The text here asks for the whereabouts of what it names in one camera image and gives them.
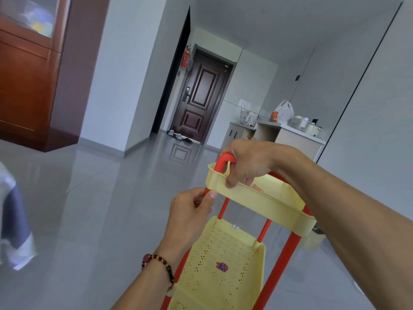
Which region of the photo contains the white rice cooker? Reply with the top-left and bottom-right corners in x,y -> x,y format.
288,115 -> 311,132

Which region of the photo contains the dark brown entrance door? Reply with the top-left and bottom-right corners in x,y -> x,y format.
170,50 -> 234,143

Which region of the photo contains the clear bag with bottles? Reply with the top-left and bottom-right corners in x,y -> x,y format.
239,101 -> 260,128

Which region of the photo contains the yellow red plastic shelf cart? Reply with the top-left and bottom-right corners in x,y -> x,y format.
160,153 -> 318,310

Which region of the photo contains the person's right forearm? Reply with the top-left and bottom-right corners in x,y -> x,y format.
270,143 -> 413,310

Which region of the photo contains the person's left forearm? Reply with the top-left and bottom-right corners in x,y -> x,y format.
111,239 -> 195,310

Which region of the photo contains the pair of light shoes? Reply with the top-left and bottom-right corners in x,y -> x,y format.
167,129 -> 194,145

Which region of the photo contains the red-brown wooden cabinet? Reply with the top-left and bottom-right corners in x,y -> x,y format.
0,0 -> 111,153

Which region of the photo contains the red fire extinguisher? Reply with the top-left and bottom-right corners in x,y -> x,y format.
181,44 -> 192,70

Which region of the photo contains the blue and white cloth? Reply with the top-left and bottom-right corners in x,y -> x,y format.
0,161 -> 38,271

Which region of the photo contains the white plastic shopping bag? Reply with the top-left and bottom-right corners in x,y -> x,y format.
270,99 -> 295,125

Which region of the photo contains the brown bead bracelet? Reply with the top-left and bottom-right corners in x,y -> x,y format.
142,253 -> 176,291

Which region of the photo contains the person's right hand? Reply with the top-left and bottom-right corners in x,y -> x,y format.
221,139 -> 282,189

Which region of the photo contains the person's left hand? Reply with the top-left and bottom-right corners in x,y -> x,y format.
164,187 -> 219,257

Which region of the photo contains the beige low counter cabinet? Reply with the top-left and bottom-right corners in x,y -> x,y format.
220,121 -> 327,164

